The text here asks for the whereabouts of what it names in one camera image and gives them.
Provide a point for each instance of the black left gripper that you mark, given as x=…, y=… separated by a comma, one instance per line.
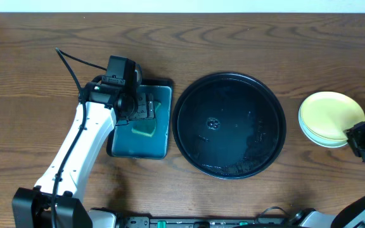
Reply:
x=149, y=106

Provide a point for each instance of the green yellow sponge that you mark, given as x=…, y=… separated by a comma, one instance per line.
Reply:
x=147, y=127

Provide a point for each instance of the yellow plate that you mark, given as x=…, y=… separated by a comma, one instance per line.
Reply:
x=329, y=114

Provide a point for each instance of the mint plate with large scribble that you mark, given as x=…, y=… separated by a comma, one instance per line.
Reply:
x=316, y=139

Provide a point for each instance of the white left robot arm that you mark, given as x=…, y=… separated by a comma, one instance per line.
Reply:
x=56, y=199

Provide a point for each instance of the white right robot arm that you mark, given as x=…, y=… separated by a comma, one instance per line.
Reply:
x=353, y=215

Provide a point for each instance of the black rectangular water tray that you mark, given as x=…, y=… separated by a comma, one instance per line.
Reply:
x=123, y=143

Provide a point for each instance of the round black serving tray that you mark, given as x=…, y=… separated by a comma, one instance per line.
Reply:
x=229, y=125

